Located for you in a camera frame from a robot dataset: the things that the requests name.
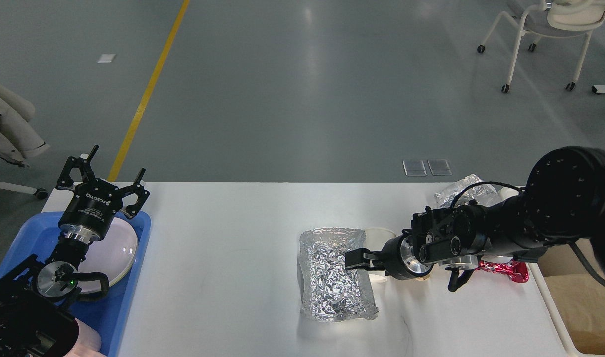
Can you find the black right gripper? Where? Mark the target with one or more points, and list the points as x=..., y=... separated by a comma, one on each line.
x=397, y=259

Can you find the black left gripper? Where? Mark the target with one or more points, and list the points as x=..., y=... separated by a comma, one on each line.
x=90, y=208

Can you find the foil tray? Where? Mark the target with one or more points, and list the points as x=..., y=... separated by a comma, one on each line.
x=331, y=293

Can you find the pink plate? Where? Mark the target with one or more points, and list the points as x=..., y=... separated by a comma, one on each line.
x=115, y=252

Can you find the foil bag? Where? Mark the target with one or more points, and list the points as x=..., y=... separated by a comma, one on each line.
x=485, y=195

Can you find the pink mug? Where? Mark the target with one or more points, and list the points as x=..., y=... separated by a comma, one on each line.
x=88, y=342

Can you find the brown paper bag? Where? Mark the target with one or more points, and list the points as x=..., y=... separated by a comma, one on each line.
x=580, y=300

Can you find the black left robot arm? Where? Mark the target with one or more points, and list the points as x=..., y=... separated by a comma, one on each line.
x=36, y=297

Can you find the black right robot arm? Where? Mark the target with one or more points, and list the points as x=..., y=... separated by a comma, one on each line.
x=562, y=203

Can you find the lying white paper cup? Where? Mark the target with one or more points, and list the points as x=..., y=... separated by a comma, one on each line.
x=376, y=238

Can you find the white chair with jacket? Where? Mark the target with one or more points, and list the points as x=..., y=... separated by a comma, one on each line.
x=40, y=194

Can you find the blue plastic tray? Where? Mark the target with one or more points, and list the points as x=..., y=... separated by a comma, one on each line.
x=39, y=236

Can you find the light green plate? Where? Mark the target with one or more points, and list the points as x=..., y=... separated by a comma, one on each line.
x=115, y=278

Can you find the floor outlet plate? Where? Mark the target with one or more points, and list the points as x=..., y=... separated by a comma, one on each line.
x=440, y=167
x=414, y=168

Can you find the white paper on floor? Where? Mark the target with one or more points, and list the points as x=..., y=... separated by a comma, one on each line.
x=106, y=58

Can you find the crushed red can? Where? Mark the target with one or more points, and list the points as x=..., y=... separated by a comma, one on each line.
x=515, y=270

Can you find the cream plastic bin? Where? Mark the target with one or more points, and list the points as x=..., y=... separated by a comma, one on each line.
x=503, y=318

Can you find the white rolling chair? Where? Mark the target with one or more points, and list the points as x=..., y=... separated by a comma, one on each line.
x=558, y=19

